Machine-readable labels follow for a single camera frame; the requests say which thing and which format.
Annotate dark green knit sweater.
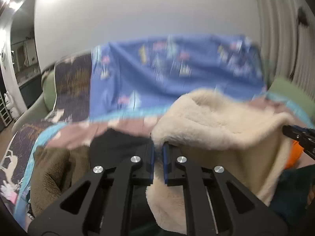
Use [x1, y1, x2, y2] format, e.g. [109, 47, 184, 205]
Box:
[269, 165, 314, 227]

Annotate cream fleece jacket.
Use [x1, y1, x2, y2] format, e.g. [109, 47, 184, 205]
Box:
[146, 89, 294, 234]

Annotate orange puffer jacket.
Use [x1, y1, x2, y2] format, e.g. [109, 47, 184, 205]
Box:
[285, 140, 304, 169]

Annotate green pillow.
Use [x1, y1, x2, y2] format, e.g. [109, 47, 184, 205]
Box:
[266, 78, 314, 128]

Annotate brown fleece garment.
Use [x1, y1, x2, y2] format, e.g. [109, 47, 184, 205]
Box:
[30, 146, 90, 217]

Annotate black garment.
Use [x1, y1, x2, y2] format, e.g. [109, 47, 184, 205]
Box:
[89, 129, 153, 169]

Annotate black floor lamp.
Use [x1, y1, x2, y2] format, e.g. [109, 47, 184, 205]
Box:
[289, 6, 309, 82]

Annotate grey curtain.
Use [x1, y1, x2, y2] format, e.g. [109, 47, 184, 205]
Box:
[257, 0, 314, 98]

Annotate white rabbit figure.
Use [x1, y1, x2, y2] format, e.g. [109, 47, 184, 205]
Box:
[4, 92, 19, 122]

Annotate white shelf rack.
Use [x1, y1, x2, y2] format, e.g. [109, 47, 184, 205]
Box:
[0, 95, 12, 127]

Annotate dark navy patterned blanket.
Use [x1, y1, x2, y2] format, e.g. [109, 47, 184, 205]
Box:
[1, 53, 92, 209]

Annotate blue patterned sheet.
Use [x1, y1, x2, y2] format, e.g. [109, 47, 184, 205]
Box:
[89, 35, 266, 118]

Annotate green bed frame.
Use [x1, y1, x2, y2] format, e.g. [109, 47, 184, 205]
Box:
[11, 69, 57, 135]

